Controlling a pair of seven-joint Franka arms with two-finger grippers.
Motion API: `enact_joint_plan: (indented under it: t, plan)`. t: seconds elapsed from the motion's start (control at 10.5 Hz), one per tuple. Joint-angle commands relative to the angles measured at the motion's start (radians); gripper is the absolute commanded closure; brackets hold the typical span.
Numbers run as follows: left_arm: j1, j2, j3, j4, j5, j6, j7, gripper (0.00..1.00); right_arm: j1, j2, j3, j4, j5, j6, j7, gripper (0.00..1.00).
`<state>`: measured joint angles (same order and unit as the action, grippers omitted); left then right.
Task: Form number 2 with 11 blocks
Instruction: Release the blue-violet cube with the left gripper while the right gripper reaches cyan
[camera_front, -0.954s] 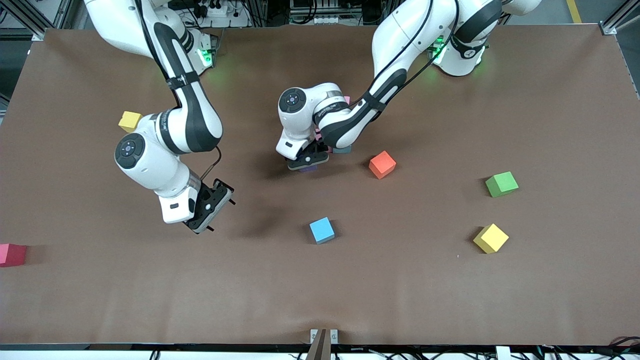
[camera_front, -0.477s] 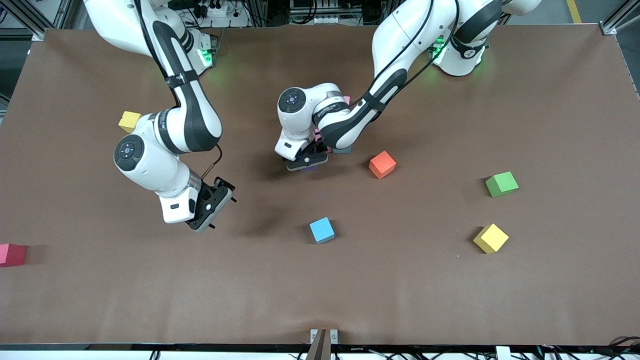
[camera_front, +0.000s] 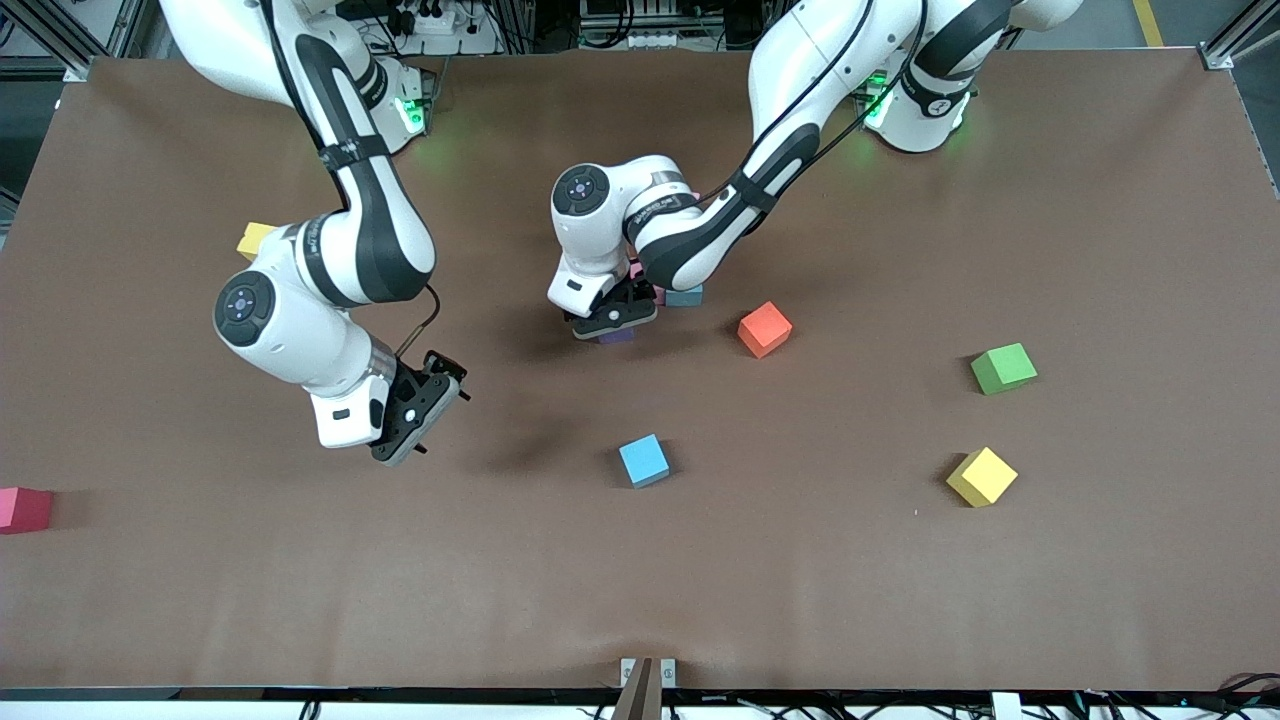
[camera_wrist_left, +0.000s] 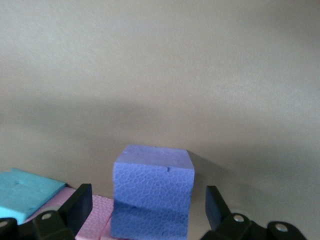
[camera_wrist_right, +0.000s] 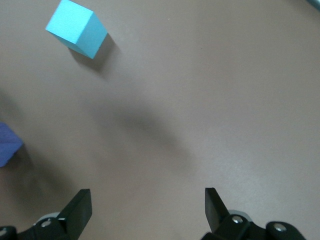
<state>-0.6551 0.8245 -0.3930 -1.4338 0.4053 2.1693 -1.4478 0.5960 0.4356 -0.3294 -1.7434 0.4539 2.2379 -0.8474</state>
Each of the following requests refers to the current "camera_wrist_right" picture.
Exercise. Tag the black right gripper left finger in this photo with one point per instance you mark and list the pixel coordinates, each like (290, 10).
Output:
(75, 212)

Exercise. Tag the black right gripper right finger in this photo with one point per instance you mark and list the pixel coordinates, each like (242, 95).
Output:
(215, 212)

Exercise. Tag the violet blue foam cube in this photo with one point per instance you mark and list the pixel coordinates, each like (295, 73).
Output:
(7, 145)

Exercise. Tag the brown table cover sheet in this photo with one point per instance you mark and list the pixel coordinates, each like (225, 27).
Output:
(200, 100)

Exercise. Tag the light blue foam cube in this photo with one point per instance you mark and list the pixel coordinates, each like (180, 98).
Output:
(75, 27)

